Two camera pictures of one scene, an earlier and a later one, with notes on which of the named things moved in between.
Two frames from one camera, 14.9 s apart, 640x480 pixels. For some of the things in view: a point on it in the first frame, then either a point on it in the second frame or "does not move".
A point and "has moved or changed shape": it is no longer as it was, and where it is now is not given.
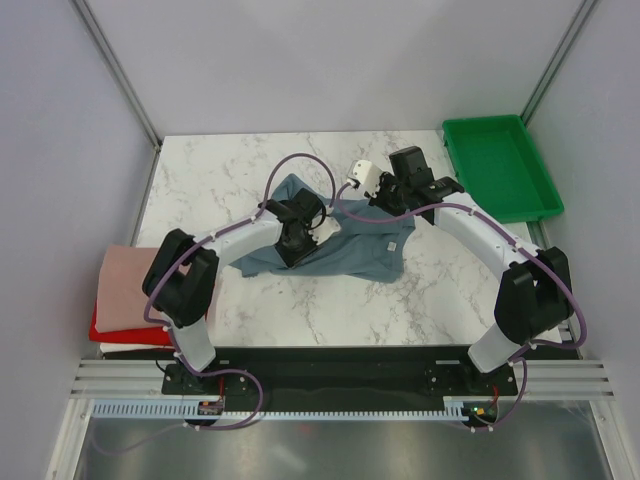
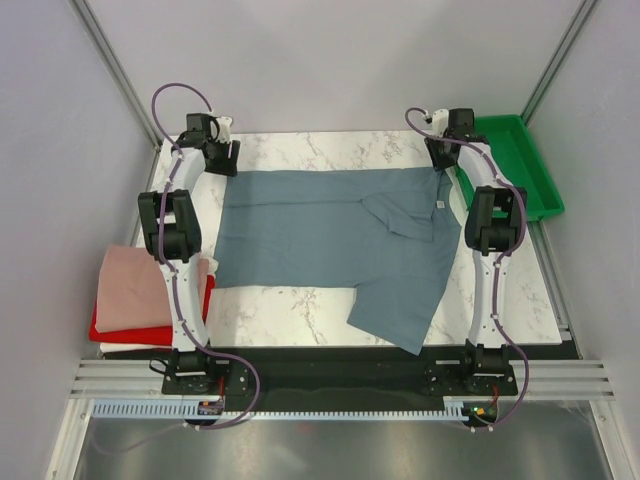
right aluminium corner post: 585,9 does not move
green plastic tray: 500,168 does not move
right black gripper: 385,179 -> 438,162
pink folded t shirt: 121,295 does not move
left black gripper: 292,259 -> 229,166
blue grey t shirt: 370,244 has moved or changed shape
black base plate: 347,377 does not move
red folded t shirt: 153,336 does not move
